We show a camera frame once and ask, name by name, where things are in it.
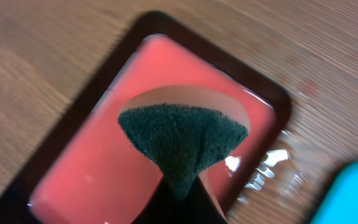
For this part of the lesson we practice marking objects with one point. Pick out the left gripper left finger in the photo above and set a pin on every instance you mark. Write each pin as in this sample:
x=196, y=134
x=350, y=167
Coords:
x=161, y=207

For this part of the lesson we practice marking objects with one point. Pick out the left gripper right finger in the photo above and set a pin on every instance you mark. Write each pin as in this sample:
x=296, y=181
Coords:
x=198, y=208

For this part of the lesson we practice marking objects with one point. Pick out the dark green sponge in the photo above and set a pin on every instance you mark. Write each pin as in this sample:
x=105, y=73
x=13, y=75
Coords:
x=184, y=130

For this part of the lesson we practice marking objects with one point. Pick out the dark red rectangular tray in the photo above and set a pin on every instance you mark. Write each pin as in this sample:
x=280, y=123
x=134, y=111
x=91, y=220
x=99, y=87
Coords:
x=87, y=171

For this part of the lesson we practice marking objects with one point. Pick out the teal plastic tray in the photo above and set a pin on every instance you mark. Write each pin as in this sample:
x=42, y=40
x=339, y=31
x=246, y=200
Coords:
x=340, y=205

